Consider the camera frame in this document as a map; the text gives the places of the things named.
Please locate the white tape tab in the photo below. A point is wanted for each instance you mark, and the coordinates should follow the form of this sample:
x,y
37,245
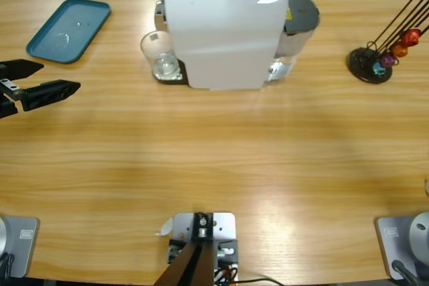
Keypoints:
x,y
166,227

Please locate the white capsule coffee machine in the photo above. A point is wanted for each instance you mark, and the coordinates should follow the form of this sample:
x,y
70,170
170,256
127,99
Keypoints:
x,y
221,38

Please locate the clear plastic cup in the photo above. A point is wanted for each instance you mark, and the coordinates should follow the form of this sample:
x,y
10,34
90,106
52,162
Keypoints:
x,y
164,66

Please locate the purple coffee capsule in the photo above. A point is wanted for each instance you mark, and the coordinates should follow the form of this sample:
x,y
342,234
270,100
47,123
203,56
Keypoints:
x,y
387,61

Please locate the clear water tank dark lid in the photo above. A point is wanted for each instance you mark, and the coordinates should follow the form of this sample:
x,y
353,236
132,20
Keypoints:
x,y
301,11

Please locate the white mount block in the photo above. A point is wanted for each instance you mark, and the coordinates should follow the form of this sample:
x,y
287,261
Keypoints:
x,y
223,229

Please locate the black capsule holder with rods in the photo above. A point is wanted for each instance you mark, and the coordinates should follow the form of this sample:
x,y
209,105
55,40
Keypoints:
x,y
360,63

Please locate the red coffee capsule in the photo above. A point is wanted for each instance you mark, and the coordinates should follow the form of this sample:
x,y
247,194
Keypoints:
x,y
411,38

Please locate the orange coffee capsule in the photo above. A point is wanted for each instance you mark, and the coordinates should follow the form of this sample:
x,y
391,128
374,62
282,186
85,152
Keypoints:
x,y
399,50

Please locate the beige round object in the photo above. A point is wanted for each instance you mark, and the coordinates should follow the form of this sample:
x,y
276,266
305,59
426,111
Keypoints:
x,y
427,187

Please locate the silver drip tray grille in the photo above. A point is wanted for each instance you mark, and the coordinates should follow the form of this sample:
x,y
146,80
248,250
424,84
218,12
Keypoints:
x,y
181,78

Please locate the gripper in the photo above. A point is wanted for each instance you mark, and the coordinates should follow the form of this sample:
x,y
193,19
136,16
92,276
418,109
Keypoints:
x,y
7,106

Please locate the blue coffee capsule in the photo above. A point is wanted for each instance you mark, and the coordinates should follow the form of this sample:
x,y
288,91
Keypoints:
x,y
378,69

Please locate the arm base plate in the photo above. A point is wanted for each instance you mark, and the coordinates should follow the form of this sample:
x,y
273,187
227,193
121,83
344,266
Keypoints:
x,y
23,249
402,242

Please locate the teal plastic tray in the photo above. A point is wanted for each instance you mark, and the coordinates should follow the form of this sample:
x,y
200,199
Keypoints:
x,y
57,28

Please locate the dark camera mast post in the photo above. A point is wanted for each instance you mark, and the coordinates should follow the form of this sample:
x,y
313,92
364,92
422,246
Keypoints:
x,y
191,266

